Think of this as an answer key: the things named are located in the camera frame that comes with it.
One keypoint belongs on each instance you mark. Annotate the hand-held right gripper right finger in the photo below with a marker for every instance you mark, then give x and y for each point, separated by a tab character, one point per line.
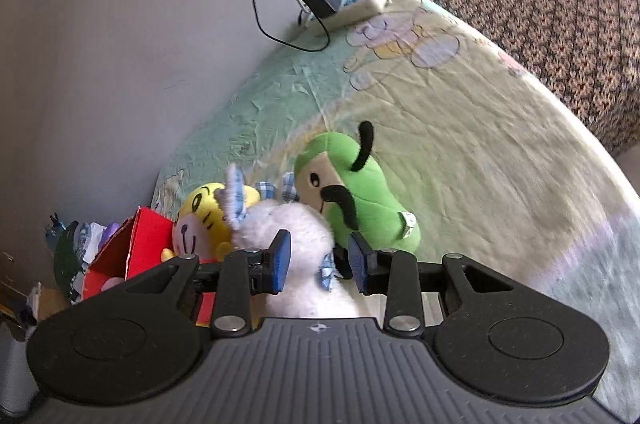
357	260

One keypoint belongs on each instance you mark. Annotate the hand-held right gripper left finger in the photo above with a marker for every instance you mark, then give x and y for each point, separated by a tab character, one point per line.
281	261

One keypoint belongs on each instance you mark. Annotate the white plush toy blue bows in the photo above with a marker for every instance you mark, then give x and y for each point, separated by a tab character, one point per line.
295	224

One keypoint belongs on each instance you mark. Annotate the green pear plush toy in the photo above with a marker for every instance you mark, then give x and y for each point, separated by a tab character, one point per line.
370	194

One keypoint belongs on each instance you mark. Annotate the yellow tiger plush toy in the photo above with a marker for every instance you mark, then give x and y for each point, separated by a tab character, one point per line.
200	224

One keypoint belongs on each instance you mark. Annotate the red cardboard box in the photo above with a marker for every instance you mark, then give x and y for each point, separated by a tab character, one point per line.
150	239

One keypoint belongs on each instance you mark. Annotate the cartoon printed bed sheet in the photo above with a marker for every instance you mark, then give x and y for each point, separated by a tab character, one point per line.
450	129

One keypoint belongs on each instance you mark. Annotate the purple toy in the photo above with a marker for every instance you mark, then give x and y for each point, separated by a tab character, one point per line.
110	234

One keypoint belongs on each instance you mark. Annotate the dark green cloth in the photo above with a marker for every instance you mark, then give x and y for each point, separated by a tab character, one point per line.
65	264

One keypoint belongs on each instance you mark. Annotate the white power strip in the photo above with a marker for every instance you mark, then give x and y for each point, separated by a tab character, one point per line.
360	4

